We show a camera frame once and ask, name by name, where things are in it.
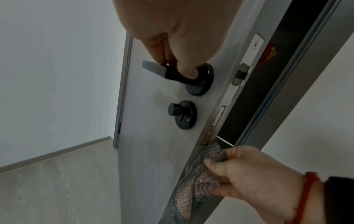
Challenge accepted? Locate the person's right hand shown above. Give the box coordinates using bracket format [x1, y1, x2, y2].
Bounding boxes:
[204, 145, 308, 224]

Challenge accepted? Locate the person's left hand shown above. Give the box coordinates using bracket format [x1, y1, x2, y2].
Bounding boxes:
[111, 0, 245, 79]

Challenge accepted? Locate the black door handle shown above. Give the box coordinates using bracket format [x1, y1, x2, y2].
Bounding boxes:
[142, 60, 215, 96]

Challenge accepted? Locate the grey cleaning cloth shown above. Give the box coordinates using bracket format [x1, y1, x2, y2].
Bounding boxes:
[170, 141, 226, 224]

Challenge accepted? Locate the grey door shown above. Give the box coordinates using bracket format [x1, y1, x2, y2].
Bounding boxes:
[117, 0, 289, 224]

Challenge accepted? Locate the steel latch plate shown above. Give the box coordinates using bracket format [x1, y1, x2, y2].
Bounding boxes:
[197, 32, 266, 154]

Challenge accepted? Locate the black thumb-turn lock knob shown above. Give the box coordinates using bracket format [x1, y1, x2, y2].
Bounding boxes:
[167, 100, 199, 130]

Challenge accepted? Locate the red string bracelet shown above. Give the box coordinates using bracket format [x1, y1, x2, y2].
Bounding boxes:
[287, 171, 322, 224]

